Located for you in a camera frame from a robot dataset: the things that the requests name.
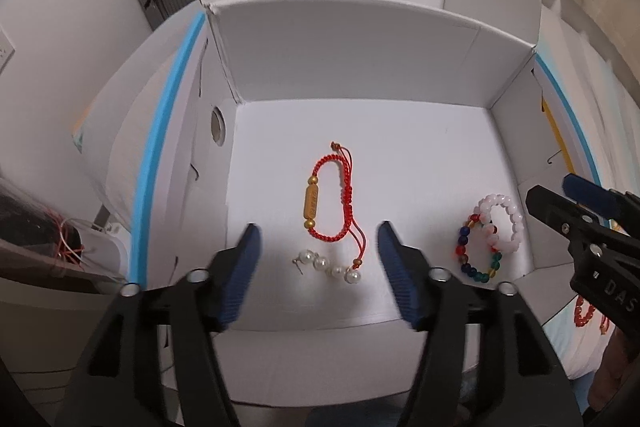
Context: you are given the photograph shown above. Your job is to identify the red cord bracelet gold tube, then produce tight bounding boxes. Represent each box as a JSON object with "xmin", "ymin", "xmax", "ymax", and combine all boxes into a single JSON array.
[{"xmin": 300, "ymin": 140, "xmax": 369, "ymax": 271}]

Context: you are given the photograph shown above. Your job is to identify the pink white bead bracelet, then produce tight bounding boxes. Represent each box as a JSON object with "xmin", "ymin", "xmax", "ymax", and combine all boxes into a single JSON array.
[{"xmin": 472, "ymin": 193, "xmax": 526, "ymax": 254}]

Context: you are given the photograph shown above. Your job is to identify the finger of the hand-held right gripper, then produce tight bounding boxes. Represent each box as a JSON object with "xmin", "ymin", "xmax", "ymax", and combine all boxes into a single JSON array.
[
  {"xmin": 525, "ymin": 185, "xmax": 640, "ymax": 259},
  {"xmin": 562, "ymin": 173, "xmax": 640, "ymax": 221}
]

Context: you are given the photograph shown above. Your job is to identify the white wall socket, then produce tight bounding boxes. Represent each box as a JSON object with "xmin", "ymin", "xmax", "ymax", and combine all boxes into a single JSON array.
[{"xmin": 0, "ymin": 26, "xmax": 16, "ymax": 74}]

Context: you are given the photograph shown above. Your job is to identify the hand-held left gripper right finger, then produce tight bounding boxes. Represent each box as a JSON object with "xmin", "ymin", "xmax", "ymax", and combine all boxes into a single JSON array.
[{"xmin": 375, "ymin": 220, "xmax": 584, "ymax": 427}]

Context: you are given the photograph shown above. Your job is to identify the white cardboard box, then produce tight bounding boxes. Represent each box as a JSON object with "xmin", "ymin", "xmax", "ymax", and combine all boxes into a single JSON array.
[{"xmin": 75, "ymin": 0, "xmax": 602, "ymax": 383}]

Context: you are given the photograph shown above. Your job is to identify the multicolour bead bracelet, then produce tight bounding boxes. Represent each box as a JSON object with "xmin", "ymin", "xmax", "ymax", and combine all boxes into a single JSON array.
[{"xmin": 454, "ymin": 214, "xmax": 504, "ymax": 283}]

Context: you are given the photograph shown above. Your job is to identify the white plastic device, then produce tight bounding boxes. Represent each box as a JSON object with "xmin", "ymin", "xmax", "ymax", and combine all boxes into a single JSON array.
[{"xmin": 75, "ymin": 219, "xmax": 134, "ymax": 284}]

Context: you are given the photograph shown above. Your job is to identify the person's right hand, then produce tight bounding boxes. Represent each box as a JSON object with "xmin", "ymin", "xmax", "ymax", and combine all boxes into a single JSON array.
[{"xmin": 587, "ymin": 331, "xmax": 640, "ymax": 409}]

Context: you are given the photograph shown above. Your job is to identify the dark bundle with red wires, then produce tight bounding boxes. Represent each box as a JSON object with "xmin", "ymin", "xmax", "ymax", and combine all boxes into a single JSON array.
[{"xmin": 0, "ymin": 181, "xmax": 87, "ymax": 279}]

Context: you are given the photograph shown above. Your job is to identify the pearl earring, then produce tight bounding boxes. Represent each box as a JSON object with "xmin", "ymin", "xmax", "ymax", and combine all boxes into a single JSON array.
[{"xmin": 291, "ymin": 249, "xmax": 364, "ymax": 287}]

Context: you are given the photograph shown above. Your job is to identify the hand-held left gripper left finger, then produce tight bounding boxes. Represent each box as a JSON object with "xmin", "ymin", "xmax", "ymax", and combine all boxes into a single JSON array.
[{"xmin": 55, "ymin": 222, "xmax": 264, "ymax": 427}]

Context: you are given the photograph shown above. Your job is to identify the red bead bracelet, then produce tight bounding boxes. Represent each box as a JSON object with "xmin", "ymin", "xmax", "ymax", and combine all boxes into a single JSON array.
[{"xmin": 573, "ymin": 294, "xmax": 599, "ymax": 331}]

